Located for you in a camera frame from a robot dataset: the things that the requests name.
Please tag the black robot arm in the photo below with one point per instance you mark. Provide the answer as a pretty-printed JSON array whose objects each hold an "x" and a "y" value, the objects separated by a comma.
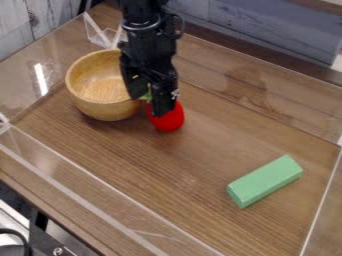
[{"x": 144, "y": 10}]

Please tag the red plush strawberry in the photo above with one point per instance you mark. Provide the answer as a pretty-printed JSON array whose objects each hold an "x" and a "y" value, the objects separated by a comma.
[{"x": 172, "y": 121}]

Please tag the wooden bowl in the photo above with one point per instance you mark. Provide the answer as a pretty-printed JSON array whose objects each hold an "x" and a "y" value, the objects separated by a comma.
[{"x": 97, "y": 87}]

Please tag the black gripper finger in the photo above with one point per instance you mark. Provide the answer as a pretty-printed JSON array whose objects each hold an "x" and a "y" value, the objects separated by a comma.
[
  {"x": 164, "y": 92},
  {"x": 136, "y": 81}
]

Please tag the green rectangular block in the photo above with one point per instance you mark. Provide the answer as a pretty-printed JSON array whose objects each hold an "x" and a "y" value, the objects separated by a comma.
[{"x": 264, "y": 181}]

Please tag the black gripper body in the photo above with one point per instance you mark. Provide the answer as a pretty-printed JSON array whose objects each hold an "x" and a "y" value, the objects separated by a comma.
[{"x": 149, "y": 50}]

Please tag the clear acrylic tray wall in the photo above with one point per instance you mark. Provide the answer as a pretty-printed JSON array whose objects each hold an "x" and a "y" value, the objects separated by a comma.
[{"x": 109, "y": 220}]

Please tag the clear acrylic corner bracket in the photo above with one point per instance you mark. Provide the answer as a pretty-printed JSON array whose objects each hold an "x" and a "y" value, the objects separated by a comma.
[{"x": 106, "y": 38}]

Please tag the black table leg bracket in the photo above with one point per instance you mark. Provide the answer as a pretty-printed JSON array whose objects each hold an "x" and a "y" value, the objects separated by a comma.
[{"x": 52, "y": 240}]

